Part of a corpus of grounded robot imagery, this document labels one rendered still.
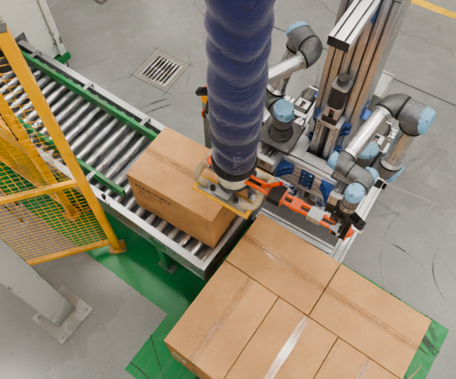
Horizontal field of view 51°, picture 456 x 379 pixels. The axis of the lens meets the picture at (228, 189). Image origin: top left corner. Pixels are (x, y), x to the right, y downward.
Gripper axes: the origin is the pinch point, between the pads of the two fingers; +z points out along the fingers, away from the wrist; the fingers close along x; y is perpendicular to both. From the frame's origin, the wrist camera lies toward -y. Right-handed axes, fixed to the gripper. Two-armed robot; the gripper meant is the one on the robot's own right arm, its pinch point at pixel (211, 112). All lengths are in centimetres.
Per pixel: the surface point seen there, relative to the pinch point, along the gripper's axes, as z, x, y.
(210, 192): 10.3, -38.3, 23.4
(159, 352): 126, -108, 24
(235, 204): 10, -37, 38
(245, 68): -86, -34, 38
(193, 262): 66, -60, 23
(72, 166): 7, -65, -46
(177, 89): 125, 86, -96
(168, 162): 30.4, -24.9, -14.9
